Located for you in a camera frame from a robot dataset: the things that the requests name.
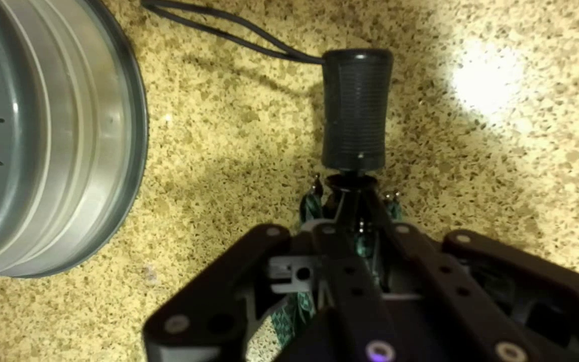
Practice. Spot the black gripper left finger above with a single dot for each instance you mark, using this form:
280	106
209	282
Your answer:
271	314

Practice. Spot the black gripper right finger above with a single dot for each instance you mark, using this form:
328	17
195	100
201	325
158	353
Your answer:
503	302

